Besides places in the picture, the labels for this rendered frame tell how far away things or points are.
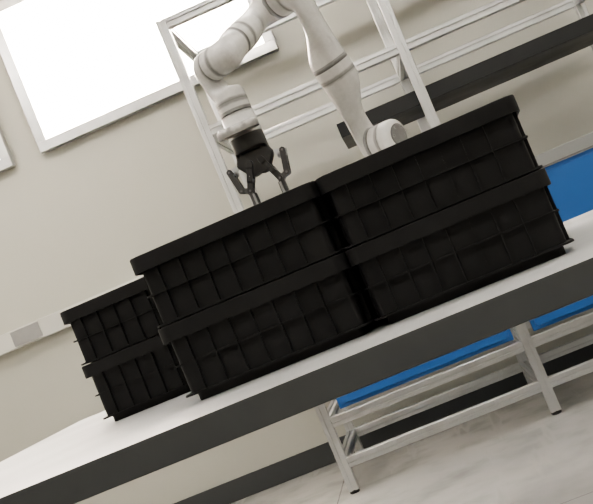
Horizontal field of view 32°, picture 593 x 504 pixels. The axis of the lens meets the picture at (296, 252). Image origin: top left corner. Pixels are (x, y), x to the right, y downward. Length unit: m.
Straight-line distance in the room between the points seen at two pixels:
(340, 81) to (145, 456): 1.38
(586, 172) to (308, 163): 1.44
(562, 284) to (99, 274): 4.03
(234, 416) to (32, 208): 4.03
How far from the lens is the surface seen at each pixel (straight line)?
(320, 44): 2.44
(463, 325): 1.20
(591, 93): 5.00
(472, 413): 4.06
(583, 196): 4.06
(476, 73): 4.09
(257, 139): 2.18
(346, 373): 1.21
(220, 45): 2.21
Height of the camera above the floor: 0.79
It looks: 2 degrees up
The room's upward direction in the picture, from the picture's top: 23 degrees counter-clockwise
